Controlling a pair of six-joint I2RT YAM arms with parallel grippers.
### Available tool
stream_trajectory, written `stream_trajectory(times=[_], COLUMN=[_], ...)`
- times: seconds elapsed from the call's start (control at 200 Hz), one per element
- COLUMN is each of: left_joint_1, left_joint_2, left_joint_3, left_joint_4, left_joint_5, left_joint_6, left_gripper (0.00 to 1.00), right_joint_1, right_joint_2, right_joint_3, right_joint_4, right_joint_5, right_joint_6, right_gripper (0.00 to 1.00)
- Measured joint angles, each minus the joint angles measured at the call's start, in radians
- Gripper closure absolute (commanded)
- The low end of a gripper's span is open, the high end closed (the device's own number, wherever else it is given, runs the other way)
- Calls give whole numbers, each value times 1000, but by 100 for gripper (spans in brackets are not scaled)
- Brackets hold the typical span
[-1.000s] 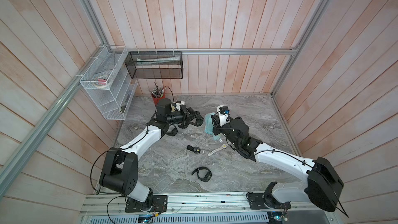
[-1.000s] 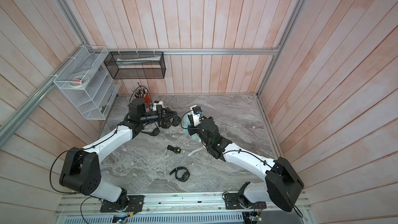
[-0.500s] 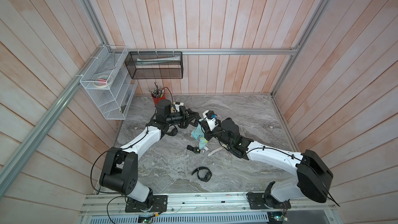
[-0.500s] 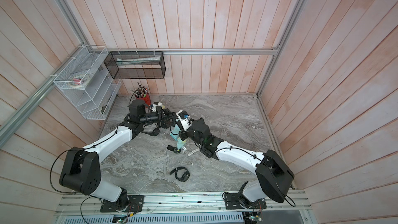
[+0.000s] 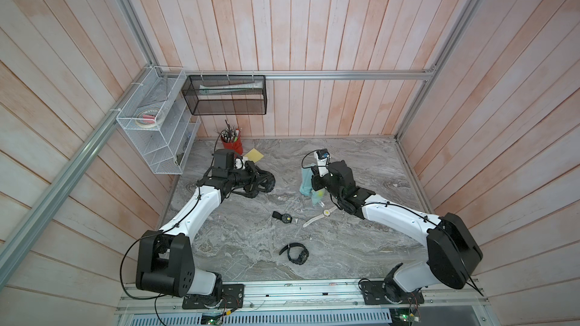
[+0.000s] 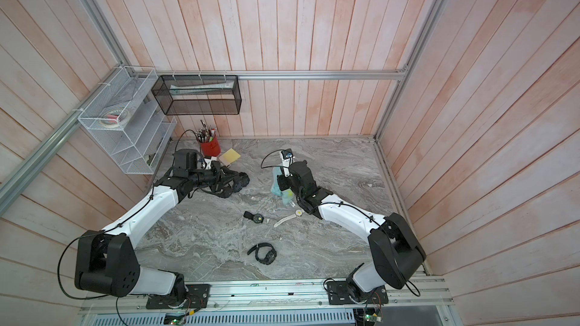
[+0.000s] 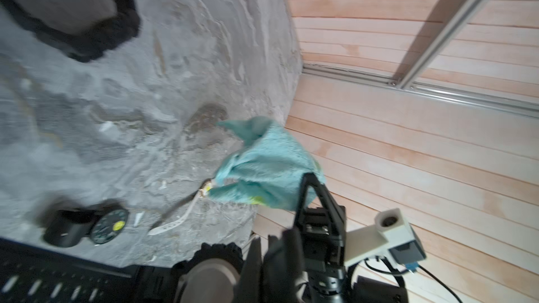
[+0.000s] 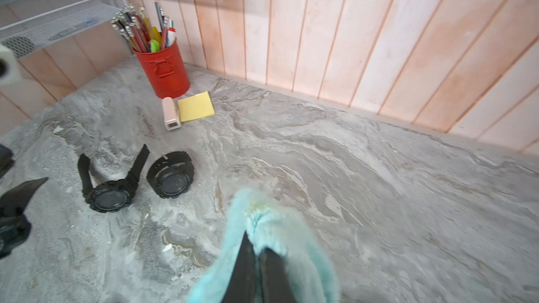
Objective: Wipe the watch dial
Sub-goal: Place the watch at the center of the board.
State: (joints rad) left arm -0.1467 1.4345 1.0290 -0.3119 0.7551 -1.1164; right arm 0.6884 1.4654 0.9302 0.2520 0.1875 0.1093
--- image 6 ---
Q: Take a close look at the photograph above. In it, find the aluminium wall frame rail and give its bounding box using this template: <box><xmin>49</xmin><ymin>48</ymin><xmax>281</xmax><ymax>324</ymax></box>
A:
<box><xmin>1</xmin><ymin>0</ymin><xmax>446</xmax><ymax>214</ymax></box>

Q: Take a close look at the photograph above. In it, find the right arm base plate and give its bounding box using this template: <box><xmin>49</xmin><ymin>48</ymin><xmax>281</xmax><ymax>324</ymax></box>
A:
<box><xmin>323</xmin><ymin>278</ymin><xmax>389</xmax><ymax>306</ymax></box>

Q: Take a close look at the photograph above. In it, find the yellow sticky note pad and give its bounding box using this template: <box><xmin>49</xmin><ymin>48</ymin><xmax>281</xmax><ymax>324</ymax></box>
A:
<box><xmin>219</xmin><ymin>148</ymin><xmax>241</xmax><ymax>166</ymax></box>

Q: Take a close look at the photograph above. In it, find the black mesh wall basket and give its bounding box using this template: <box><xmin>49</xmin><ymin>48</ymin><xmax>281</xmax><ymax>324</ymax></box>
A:
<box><xmin>152</xmin><ymin>74</ymin><xmax>243</xmax><ymax>116</ymax></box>

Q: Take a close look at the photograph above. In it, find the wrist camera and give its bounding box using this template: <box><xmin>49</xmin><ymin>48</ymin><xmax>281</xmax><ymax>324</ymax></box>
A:
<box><xmin>279</xmin><ymin>149</ymin><xmax>294</xmax><ymax>177</ymax></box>
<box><xmin>201</xmin><ymin>156</ymin><xmax>218</xmax><ymax>170</ymax></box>

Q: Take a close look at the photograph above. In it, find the red pen holder cup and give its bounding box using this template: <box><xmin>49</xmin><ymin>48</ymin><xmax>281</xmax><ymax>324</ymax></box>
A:
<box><xmin>199</xmin><ymin>137</ymin><xmax>221</xmax><ymax>157</ymax></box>

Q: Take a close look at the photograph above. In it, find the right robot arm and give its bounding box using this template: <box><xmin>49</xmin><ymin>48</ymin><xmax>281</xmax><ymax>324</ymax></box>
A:
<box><xmin>277</xmin><ymin>158</ymin><xmax>427</xmax><ymax>302</ymax></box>

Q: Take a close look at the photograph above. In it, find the white wire wall shelf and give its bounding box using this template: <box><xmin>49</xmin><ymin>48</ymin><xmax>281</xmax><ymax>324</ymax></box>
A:
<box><xmin>79</xmin><ymin>66</ymin><xmax>176</xmax><ymax>175</ymax></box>

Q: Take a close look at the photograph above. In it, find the tape roll on shelf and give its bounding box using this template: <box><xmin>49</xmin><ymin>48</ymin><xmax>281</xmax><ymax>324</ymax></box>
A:
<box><xmin>98</xmin><ymin>109</ymin><xmax>130</xmax><ymax>128</ymax></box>

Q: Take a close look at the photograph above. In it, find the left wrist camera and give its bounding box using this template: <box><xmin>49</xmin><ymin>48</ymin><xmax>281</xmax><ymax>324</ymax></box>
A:
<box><xmin>201</xmin><ymin>156</ymin><xmax>218</xmax><ymax>170</ymax></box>

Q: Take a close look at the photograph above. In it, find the teal microfiber cloth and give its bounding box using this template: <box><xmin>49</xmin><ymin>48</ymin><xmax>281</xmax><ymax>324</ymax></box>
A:
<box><xmin>270</xmin><ymin>166</ymin><xmax>296</xmax><ymax>207</ymax></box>

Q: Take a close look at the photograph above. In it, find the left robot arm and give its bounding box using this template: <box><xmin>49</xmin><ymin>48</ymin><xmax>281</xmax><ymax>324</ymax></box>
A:
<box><xmin>74</xmin><ymin>149</ymin><xmax>249</xmax><ymax>304</ymax></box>

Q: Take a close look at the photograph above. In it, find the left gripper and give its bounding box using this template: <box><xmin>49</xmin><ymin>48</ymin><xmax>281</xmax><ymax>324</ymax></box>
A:
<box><xmin>189</xmin><ymin>160</ymin><xmax>240</xmax><ymax>193</ymax></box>

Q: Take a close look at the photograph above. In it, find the aluminium front rail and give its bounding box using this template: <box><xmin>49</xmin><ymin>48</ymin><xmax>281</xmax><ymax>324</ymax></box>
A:
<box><xmin>79</xmin><ymin>275</ymin><xmax>454</xmax><ymax>315</ymax></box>

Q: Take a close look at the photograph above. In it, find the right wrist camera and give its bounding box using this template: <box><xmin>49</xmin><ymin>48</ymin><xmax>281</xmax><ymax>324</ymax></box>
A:
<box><xmin>279</xmin><ymin>149</ymin><xmax>294</xmax><ymax>177</ymax></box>

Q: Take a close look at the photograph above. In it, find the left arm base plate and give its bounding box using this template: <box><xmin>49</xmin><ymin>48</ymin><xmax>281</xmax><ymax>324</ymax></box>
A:
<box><xmin>146</xmin><ymin>284</ymin><xmax>211</xmax><ymax>310</ymax></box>

